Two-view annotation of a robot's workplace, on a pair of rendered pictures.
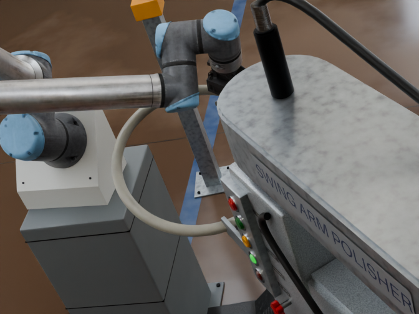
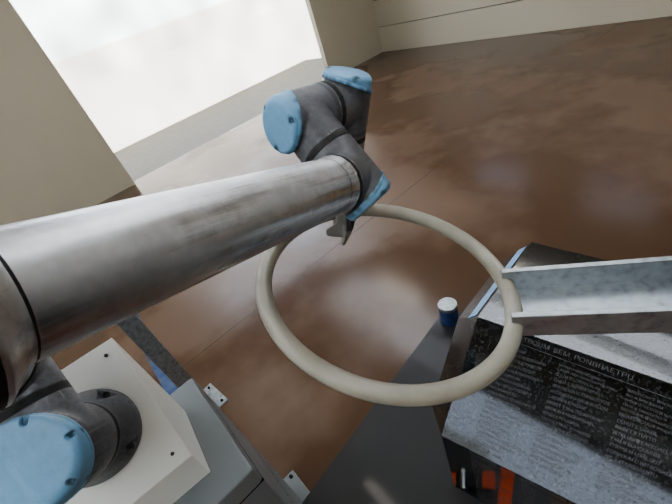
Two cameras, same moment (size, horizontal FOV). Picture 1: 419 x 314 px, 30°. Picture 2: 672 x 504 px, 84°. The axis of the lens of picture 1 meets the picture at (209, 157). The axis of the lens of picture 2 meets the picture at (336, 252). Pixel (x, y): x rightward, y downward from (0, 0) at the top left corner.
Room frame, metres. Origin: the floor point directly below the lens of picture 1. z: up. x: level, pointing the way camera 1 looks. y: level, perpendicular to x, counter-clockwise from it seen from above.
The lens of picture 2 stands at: (1.46, 0.48, 1.67)
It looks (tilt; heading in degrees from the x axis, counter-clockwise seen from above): 35 degrees down; 309
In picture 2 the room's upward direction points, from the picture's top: 21 degrees counter-clockwise
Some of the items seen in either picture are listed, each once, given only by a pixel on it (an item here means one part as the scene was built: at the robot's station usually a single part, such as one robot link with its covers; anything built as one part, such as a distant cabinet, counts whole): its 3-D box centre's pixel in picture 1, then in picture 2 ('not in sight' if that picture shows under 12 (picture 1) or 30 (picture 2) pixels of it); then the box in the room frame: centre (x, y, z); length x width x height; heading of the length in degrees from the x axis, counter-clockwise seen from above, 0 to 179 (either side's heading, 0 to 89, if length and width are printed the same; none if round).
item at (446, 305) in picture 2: not in sight; (448, 311); (1.98, -0.86, 0.08); 0.10 x 0.10 x 0.13
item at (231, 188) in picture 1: (253, 237); not in sight; (1.15, -0.03, 1.40); 0.08 x 0.03 x 0.28; 16
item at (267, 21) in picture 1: (270, 50); not in sight; (1.11, -0.16, 1.81); 0.04 x 0.04 x 0.17
